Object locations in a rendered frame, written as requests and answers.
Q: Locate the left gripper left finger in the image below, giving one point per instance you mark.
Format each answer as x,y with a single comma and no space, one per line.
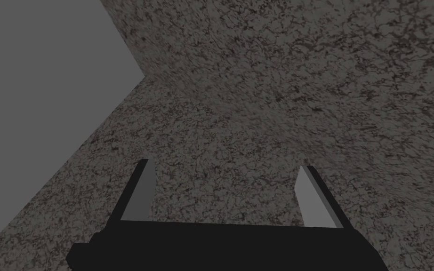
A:
138,195

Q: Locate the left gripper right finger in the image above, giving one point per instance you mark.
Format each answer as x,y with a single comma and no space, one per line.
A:
316,203

